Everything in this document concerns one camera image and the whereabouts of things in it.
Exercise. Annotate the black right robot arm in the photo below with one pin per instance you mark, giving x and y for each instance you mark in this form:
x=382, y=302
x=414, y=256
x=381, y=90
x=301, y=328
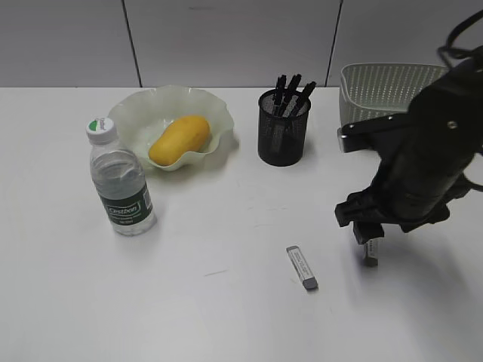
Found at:
x=456, y=96

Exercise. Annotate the clear water bottle green label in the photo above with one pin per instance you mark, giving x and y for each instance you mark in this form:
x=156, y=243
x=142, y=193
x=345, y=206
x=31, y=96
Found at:
x=119, y=180

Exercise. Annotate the pale green plastic basket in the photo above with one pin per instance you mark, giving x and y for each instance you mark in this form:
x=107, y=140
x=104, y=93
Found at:
x=373, y=90

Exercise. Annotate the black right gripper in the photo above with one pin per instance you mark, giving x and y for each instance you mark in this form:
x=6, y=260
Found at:
x=422, y=163

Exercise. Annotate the black mesh pen holder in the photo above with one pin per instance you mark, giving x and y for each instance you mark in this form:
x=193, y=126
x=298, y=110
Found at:
x=280, y=141

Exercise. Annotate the yellow mango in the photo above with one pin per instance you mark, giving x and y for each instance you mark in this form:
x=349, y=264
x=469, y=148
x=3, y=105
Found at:
x=186, y=134

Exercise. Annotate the frosted green wavy plate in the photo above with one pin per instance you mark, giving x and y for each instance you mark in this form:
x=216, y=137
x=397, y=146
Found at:
x=143, y=117

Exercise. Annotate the grey white eraser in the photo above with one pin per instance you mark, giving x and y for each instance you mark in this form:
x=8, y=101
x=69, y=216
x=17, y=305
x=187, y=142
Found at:
x=371, y=253
x=302, y=268

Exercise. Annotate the black marker pen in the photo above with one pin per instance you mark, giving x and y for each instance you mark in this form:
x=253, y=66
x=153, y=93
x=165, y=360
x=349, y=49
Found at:
x=279, y=90
x=289, y=92
x=303, y=98

